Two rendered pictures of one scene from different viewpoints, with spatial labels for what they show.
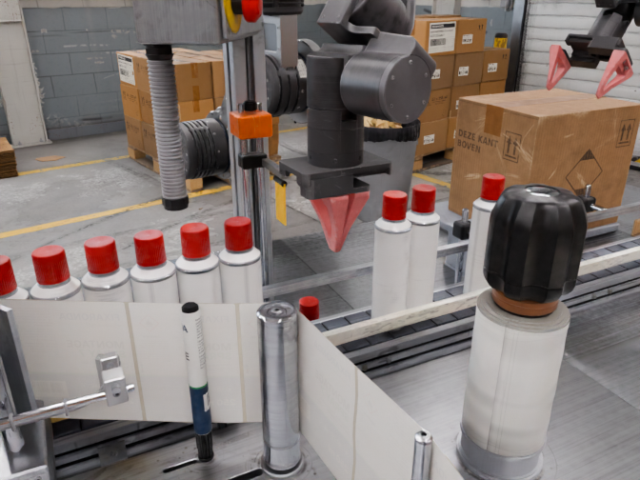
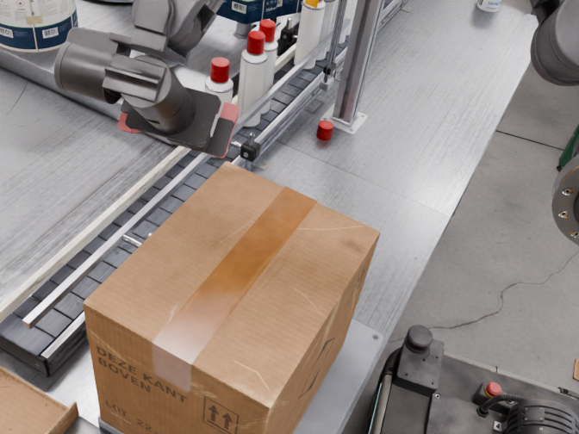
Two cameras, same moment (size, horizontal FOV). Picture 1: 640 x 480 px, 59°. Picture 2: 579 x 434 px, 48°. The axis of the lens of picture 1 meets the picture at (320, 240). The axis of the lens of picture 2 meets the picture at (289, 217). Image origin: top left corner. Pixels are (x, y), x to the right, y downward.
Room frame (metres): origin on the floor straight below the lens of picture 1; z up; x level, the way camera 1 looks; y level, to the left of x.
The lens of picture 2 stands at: (1.65, -0.82, 1.71)
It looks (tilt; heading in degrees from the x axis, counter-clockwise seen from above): 45 degrees down; 137
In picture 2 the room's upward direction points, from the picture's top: 10 degrees clockwise
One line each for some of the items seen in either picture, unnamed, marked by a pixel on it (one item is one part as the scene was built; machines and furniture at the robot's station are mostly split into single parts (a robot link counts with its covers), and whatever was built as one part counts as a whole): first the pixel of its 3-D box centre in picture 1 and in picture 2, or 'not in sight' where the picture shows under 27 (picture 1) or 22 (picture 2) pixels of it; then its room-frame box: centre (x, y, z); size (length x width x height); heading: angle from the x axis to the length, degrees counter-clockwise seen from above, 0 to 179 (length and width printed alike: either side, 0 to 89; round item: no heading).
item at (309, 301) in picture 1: (309, 309); (325, 130); (0.82, 0.02, 0.85); 0.03 x 0.03 x 0.03
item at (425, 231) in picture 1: (419, 252); (252, 80); (0.76, -0.15, 0.98); 0.05 x 0.05 x 0.20
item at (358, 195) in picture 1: (325, 211); not in sight; (0.56, -0.01, 1.12); 0.07 x 0.07 x 0.09; 28
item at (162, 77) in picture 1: (168, 129); not in sight; (0.70, 0.19, 1.18); 0.04 x 0.04 x 0.21
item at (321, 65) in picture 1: (339, 81); not in sight; (0.56, -0.02, 1.26); 0.07 x 0.06 x 0.07; 38
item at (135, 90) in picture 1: (197, 111); not in sight; (4.59, 0.99, 0.45); 1.20 x 0.84 x 0.89; 38
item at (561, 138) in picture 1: (538, 160); (236, 328); (1.25, -0.50, 0.99); 0.30 x 0.24 x 0.27; 116
